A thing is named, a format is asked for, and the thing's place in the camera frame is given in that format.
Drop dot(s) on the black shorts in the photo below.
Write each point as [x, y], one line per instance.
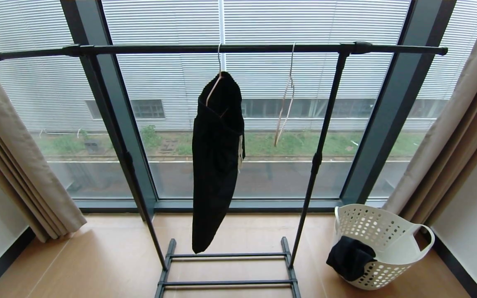
[215, 165]

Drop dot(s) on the window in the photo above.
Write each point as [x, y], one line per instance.
[304, 25]

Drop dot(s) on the black clothes rack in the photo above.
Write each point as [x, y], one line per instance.
[160, 49]

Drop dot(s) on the heap of clothes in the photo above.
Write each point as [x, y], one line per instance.
[350, 256]

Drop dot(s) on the pink clothes hanger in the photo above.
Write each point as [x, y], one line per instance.
[290, 89]
[213, 85]

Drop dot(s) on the beige curtain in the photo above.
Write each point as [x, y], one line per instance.
[23, 174]
[449, 124]

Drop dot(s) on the white laundry basket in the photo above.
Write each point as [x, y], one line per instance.
[371, 227]

